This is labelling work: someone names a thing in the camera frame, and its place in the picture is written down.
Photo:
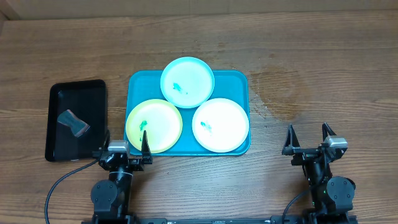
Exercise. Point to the light blue plate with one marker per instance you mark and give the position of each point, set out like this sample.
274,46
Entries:
187,82

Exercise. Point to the orange and black sponge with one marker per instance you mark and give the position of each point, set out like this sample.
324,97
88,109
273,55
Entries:
77,126

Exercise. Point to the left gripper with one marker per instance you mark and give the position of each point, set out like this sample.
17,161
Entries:
134,165

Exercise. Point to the white plate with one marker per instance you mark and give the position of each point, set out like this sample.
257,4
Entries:
220,125

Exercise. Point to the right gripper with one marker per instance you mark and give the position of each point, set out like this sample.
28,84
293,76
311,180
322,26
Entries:
290,148

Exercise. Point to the yellow green plate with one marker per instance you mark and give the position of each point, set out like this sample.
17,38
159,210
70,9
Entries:
160,120

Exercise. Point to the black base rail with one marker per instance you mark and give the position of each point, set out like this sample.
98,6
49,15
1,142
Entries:
217,220

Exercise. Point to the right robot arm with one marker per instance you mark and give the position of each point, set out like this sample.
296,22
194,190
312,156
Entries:
332,197

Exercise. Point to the black plastic tray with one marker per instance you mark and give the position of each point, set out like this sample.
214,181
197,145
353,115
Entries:
88,100

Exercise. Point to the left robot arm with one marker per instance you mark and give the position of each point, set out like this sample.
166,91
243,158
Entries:
111,196

